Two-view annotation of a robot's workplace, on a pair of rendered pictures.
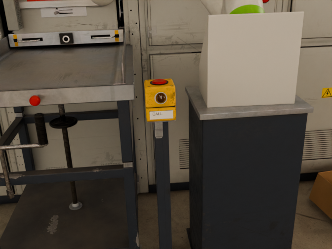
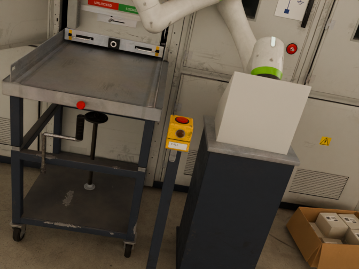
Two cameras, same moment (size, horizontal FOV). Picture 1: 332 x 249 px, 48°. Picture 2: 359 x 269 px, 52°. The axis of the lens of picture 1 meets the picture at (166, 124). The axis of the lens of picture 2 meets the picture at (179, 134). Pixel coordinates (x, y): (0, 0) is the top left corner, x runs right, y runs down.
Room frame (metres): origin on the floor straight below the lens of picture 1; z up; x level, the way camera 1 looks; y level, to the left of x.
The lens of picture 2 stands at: (-0.18, 0.02, 1.42)
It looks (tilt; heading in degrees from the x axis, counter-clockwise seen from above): 26 degrees down; 0
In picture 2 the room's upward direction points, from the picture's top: 12 degrees clockwise
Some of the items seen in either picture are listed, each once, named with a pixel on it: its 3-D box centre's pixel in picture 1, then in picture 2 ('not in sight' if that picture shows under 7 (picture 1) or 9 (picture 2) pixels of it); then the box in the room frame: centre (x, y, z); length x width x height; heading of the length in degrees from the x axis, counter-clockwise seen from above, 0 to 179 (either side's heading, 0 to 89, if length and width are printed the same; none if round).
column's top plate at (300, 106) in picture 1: (243, 98); (248, 138); (1.29, -0.28, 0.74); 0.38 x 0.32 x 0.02; 95
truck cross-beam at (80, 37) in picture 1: (67, 37); (115, 41); (1.84, 0.46, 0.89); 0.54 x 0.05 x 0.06; 94
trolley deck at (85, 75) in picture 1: (56, 70); (100, 74); (1.48, 0.43, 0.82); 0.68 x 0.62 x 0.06; 4
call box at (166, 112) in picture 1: (159, 100); (179, 133); (0.98, 0.01, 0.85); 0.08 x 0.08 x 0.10; 4
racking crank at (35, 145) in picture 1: (24, 157); (61, 145); (1.11, 0.47, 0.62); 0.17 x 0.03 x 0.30; 94
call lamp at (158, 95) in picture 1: (160, 98); (180, 134); (0.93, 0.01, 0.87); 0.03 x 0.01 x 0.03; 94
